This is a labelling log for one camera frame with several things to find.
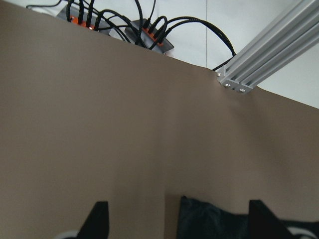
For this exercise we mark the grey USB hub right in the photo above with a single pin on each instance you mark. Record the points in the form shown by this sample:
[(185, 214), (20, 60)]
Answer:
[(148, 38)]

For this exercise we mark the grey USB hub left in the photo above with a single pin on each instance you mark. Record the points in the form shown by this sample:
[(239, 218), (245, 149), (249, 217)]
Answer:
[(79, 17)]

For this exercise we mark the aluminium frame post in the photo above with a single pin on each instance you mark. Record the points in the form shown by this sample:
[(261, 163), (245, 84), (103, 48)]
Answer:
[(287, 37)]

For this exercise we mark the grey usb hub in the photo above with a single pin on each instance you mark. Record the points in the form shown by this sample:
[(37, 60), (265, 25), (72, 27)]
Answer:
[(79, 17), (148, 38)]

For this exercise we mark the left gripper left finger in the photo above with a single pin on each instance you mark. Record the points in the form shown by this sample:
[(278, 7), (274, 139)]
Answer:
[(96, 226)]

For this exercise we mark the black t-shirt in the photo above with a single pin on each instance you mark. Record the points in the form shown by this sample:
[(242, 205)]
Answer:
[(202, 220)]

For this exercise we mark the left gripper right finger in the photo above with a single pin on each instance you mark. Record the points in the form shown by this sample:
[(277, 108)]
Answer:
[(263, 224)]

